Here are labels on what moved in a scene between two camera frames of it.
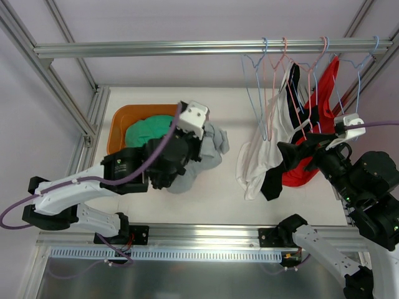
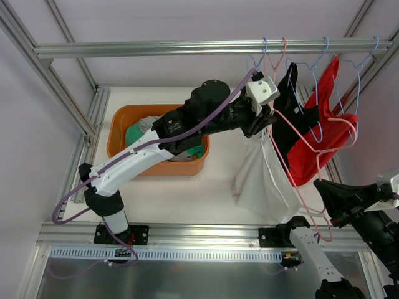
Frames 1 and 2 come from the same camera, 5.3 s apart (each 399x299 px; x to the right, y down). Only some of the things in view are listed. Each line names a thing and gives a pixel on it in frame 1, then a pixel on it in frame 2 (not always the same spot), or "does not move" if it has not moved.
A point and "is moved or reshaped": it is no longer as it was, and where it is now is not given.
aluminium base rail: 211,236 does not move
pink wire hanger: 295,61 → 318,151
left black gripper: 189,146 → 253,121
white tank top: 260,153 is moved or reshaped
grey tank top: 215,144 → 146,124
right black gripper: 310,149 → 349,212
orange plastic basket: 125,114 does not move
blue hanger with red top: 358,66 does not move
